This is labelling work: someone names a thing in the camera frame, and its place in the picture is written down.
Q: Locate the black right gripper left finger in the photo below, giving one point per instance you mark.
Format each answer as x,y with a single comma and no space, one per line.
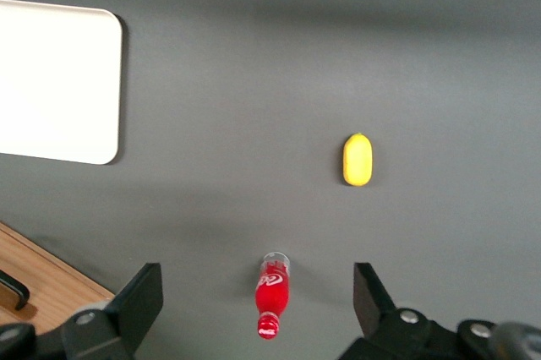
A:
135,296

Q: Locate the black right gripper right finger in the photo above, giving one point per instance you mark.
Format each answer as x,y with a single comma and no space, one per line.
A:
372,301

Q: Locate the red coke bottle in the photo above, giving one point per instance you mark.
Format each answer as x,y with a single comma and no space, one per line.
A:
272,294

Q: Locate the white rectangular tray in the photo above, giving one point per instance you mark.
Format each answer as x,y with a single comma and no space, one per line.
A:
55,81

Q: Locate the yellow lemon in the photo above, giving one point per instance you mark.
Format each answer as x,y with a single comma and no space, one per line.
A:
358,160

